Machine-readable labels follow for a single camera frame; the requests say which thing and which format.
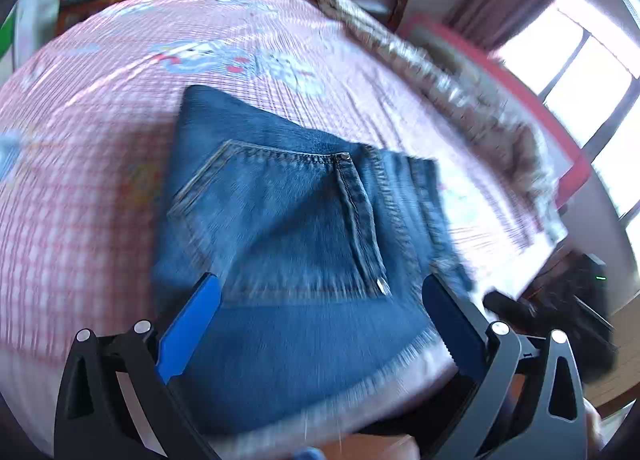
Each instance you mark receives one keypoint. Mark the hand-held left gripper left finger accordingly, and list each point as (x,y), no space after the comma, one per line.
(192,325)

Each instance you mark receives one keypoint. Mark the pink checkered bed sheet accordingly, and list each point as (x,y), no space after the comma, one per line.
(90,165)

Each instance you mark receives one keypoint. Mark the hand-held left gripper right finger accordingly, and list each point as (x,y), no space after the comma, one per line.
(450,327)

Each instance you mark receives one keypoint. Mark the pink bed guard rail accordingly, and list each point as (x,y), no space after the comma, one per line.
(525,95)

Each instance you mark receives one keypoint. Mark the window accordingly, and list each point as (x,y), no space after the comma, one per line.
(590,90)

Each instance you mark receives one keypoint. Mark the blue denim pants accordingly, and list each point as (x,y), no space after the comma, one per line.
(290,220)

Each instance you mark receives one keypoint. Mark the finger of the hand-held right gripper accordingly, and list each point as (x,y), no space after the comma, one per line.
(510,310)

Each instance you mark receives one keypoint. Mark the swirl patterned quilt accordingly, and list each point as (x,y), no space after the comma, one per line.
(450,90)

